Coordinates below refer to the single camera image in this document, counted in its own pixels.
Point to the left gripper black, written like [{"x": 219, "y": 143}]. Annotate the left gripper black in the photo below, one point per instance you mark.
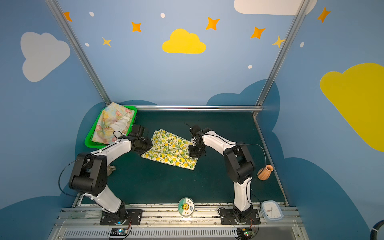
[{"x": 144, "y": 146}]

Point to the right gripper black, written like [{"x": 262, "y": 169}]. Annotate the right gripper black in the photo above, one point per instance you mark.
[{"x": 196, "y": 150}]

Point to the lemon print skirt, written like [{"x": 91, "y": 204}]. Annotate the lemon print skirt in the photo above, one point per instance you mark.
[{"x": 171, "y": 150}]

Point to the pastel floral skirt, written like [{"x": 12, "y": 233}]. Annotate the pastel floral skirt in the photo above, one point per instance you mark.
[{"x": 114, "y": 118}]

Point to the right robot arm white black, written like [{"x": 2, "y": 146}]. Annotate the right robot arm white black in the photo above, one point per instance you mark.
[{"x": 239, "y": 164}]

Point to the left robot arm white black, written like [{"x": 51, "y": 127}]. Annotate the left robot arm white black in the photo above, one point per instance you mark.
[{"x": 89, "y": 175}]

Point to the grey ceramic mug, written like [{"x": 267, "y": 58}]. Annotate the grey ceramic mug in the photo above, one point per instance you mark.
[{"x": 110, "y": 169}]

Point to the round white green tape dispenser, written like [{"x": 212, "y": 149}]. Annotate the round white green tape dispenser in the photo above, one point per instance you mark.
[{"x": 186, "y": 207}]

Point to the small terracotta cup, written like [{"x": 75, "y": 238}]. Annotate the small terracotta cup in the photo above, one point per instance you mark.
[{"x": 264, "y": 173}]

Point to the left green circuit board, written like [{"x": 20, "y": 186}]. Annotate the left green circuit board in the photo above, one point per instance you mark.
[{"x": 118, "y": 233}]

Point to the green circuit board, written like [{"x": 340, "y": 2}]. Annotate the green circuit board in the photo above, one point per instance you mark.
[
  {"x": 118, "y": 233},
  {"x": 244, "y": 234}
]

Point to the white square clock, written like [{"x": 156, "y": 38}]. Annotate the white square clock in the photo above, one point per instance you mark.
[{"x": 271, "y": 211}]

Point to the right green circuit board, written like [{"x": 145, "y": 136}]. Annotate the right green circuit board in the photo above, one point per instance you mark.
[{"x": 244, "y": 234}]

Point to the rear aluminium frame bar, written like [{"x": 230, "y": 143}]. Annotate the rear aluminium frame bar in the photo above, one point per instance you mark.
[{"x": 155, "y": 108}]

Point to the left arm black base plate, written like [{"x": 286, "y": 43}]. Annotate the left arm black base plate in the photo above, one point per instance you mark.
[{"x": 129, "y": 217}]

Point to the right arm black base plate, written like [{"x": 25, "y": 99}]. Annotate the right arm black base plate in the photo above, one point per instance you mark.
[{"x": 227, "y": 217}]

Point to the aluminium rail base frame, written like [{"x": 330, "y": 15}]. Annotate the aluminium rail base frame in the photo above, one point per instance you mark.
[{"x": 163, "y": 222}]

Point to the left aluminium frame post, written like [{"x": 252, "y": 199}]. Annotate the left aluminium frame post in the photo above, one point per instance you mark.
[{"x": 59, "y": 15}]

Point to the aluminium frame post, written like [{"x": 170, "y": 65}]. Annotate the aluminium frame post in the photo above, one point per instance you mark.
[
  {"x": 59, "y": 15},
  {"x": 290, "y": 37}
]

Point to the right aluminium frame post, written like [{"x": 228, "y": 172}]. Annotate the right aluminium frame post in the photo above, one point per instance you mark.
[{"x": 290, "y": 37}]

